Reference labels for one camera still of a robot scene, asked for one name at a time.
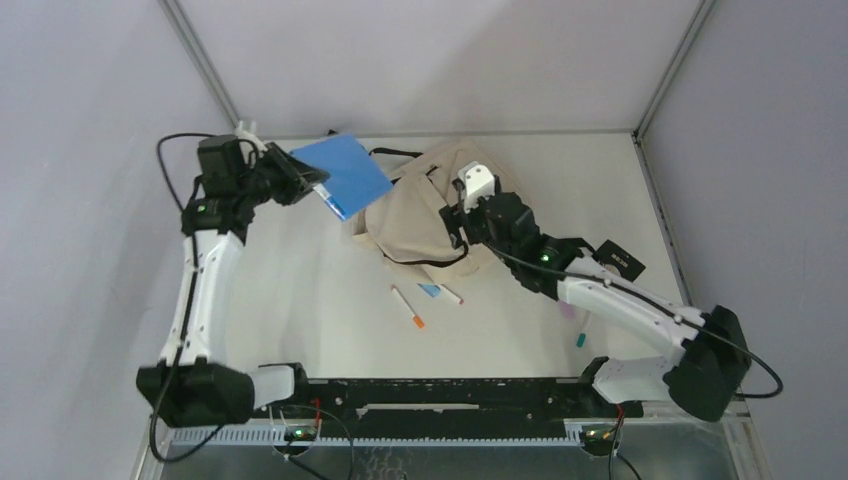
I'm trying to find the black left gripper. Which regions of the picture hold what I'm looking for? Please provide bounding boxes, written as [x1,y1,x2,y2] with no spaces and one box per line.
[238,142,330,208]

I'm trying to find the blue notebook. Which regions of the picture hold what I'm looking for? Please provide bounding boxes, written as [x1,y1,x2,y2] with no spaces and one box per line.
[291,134,392,221]

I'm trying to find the beige canvas backpack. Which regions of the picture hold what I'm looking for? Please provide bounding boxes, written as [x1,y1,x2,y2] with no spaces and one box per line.
[352,138,521,284]

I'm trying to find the black card with gold emblem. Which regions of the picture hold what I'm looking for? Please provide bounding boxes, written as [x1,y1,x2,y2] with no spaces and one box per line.
[592,240,646,282]

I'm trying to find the orange capped white marker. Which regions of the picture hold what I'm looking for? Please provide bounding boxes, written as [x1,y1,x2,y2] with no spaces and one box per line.
[390,285,425,329]

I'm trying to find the teal capped white marker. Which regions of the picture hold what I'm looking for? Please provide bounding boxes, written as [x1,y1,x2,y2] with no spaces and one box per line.
[575,311,592,348]

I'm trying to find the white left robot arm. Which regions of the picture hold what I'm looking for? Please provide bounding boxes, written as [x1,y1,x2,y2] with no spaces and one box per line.
[136,127,329,428]

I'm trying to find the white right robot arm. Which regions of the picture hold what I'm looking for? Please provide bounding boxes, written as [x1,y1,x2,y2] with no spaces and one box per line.
[449,162,786,422]

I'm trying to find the pink capped white marker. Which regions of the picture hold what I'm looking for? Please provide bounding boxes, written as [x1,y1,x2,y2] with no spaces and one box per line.
[440,285,464,305]

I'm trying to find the blue glue stick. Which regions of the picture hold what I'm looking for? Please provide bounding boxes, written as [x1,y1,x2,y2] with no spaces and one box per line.
[419,284,441,298]

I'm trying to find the pink highlighter pen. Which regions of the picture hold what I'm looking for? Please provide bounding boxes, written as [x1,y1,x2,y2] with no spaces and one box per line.
[558,302,576,320]

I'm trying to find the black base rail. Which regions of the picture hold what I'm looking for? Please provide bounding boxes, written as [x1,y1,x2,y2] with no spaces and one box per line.
[253,377,644,441]

